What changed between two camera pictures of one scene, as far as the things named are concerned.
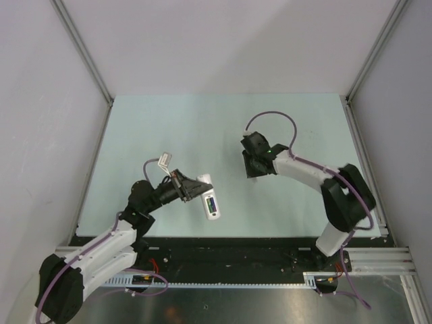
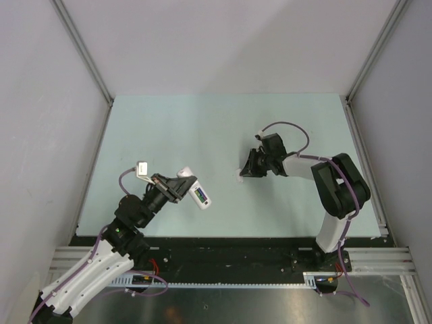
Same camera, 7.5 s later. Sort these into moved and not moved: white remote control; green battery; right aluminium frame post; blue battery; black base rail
Moved: white remote control; green battery; blue battery
Not moved: right aluminium frame post; black base rail
